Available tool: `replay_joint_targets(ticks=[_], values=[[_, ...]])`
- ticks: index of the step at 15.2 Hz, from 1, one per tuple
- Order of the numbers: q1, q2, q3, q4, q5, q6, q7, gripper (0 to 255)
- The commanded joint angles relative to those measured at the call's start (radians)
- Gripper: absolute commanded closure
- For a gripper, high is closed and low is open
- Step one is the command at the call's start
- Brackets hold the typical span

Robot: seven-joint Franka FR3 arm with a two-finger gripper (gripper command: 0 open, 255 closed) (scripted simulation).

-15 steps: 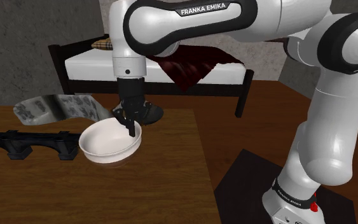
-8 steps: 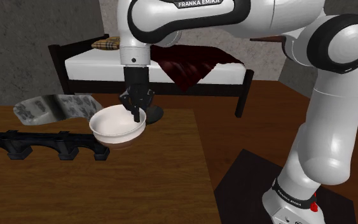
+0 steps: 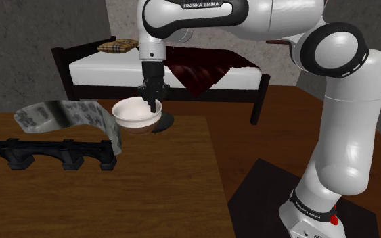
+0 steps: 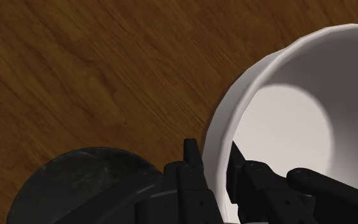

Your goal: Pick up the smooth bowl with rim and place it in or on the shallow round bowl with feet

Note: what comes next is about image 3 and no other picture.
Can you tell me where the white bowl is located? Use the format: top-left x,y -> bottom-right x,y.
111,96 -> 163,136

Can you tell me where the black arched bridge model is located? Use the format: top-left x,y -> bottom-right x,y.
0,138 -> 118,172

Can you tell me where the grey patterned curved sheet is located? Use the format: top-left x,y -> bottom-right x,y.
14,99 -> 123,156

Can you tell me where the dark robot stand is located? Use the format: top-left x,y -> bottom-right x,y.
227,158 -> 381,238

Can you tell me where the brown wooden table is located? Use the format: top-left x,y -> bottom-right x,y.
0,111 -> 238,238

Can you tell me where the dark wooden bed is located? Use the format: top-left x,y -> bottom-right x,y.
51,35 -> 271,126

